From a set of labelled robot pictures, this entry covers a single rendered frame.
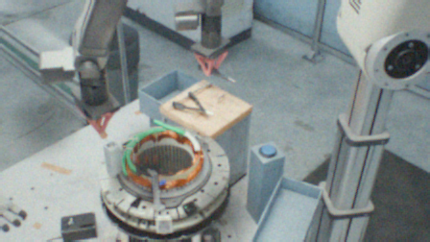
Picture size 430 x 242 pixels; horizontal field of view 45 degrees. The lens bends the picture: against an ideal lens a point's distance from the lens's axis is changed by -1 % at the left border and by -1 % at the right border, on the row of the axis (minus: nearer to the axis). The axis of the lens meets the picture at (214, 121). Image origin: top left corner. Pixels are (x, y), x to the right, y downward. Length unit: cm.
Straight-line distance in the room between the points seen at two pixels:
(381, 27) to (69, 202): 107
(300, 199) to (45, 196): 81
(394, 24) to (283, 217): 52
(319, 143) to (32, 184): 182
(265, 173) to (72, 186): 64
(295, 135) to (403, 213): 77
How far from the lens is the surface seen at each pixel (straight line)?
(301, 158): 297
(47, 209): 168
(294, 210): 130
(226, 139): 151
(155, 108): 158
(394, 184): 294
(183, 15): 139
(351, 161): 135
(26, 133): 325
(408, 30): 109
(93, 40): 93
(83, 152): 184
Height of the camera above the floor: 199
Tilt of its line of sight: 39 degrees down
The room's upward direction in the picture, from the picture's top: 1 degrees clockwise
